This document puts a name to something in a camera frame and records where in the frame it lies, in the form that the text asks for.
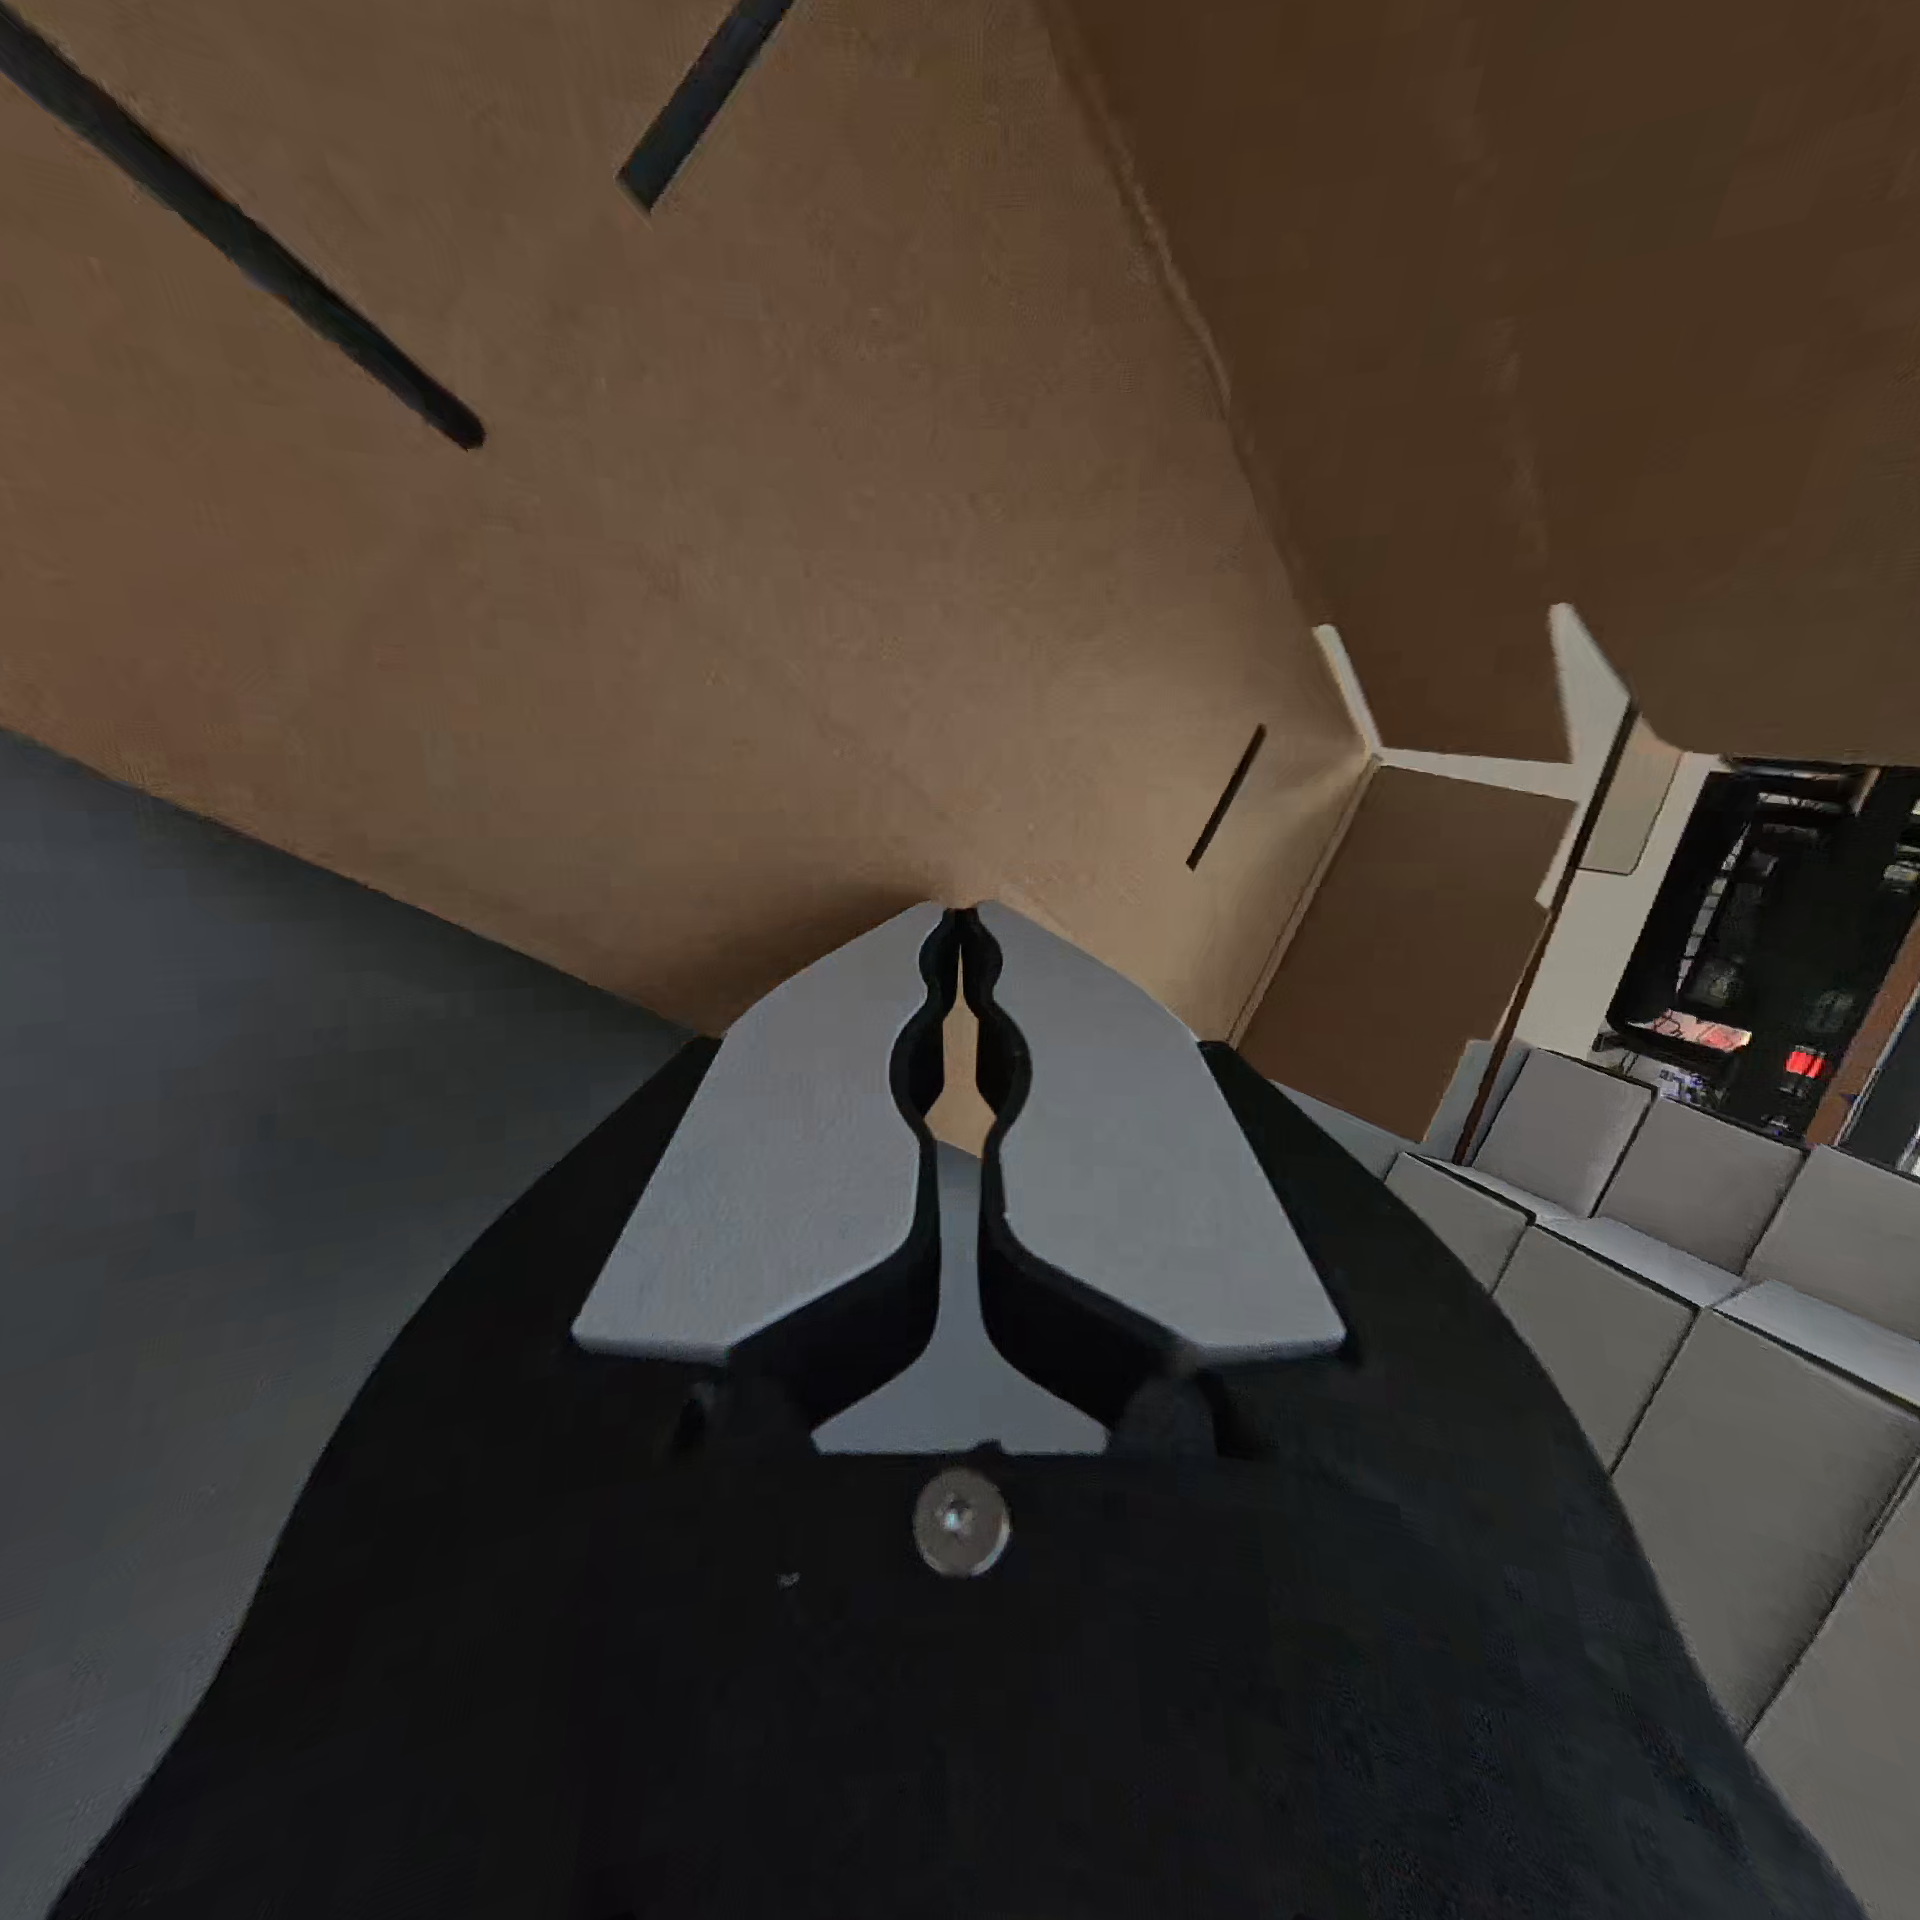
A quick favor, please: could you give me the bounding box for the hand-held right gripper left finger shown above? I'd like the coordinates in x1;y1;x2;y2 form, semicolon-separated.
573;902;964;1454

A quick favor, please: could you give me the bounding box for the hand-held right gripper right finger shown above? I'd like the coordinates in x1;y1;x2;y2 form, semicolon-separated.
964;902;1348;1454

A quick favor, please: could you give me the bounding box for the brown cardboard box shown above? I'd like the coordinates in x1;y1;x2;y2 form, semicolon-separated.
0;0;1920;1186

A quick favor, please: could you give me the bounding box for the grey modular sofa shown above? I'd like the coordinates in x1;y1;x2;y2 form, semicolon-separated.
1382;1045;1920;1920

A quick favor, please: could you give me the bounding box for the dark shelving unit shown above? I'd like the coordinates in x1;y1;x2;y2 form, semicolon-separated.
1601;757;1920;1175

